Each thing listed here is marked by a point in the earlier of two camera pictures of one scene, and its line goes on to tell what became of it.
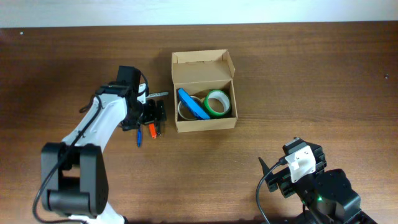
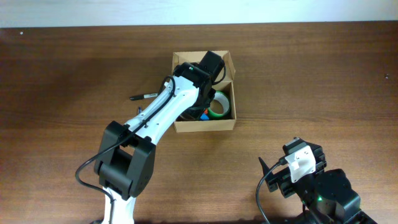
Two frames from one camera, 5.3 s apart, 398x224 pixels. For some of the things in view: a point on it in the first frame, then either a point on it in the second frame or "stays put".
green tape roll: (223, 97) stays put
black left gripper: (157, 111) to (204, 103)
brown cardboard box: (198, 72) stays put
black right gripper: (280, 181) stays put
